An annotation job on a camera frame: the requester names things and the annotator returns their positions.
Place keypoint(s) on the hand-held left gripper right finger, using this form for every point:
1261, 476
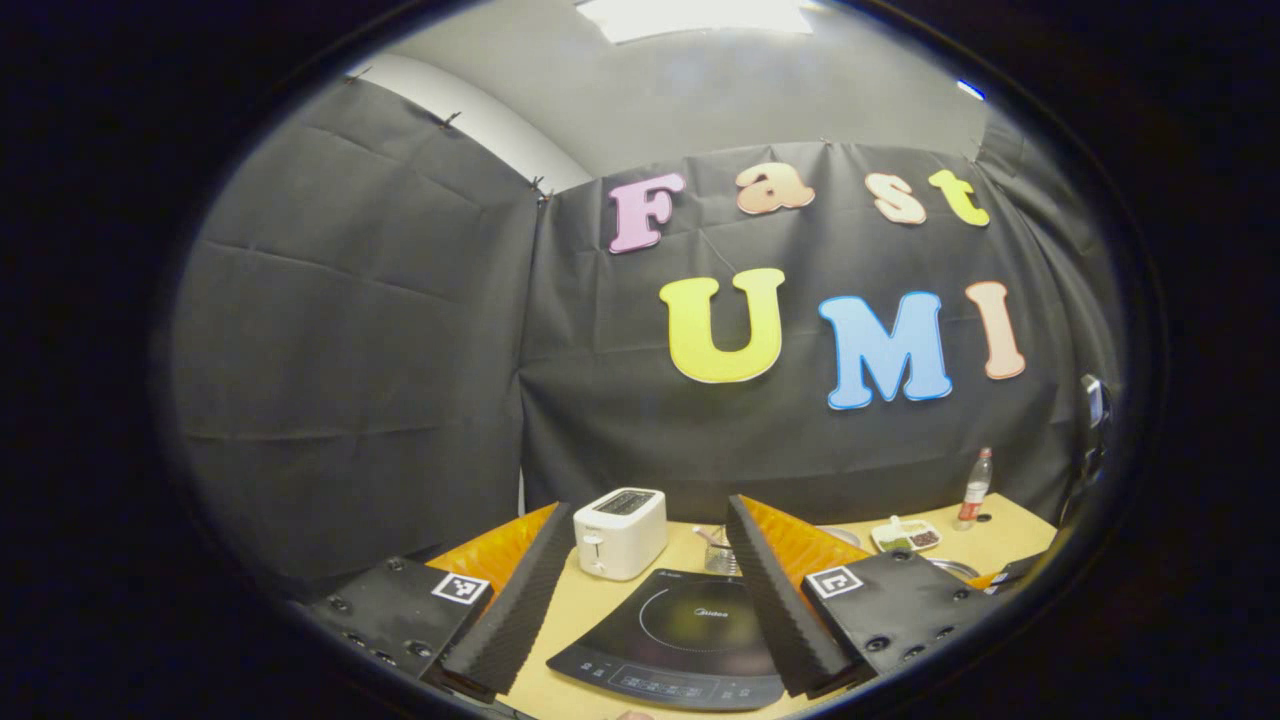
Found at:
775, 610

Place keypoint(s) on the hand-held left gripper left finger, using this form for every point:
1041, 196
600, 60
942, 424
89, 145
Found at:
515, 610

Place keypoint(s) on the black induction cooktop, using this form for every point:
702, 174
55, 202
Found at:
680, 640

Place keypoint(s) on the stainless steel pot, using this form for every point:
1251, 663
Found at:
955, 568

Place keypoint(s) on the white toaster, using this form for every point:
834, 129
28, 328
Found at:
620, 535

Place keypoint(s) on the white divided bean dish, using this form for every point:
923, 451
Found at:
905, 538

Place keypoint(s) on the clear plastic water bottle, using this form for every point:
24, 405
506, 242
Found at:
972, 490

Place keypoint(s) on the black backdrop cloth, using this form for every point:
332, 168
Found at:
350, 350

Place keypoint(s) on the small ceiling light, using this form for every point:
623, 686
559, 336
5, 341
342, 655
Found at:
970, 90

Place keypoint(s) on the large ceiling light panel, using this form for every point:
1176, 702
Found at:
695, 15

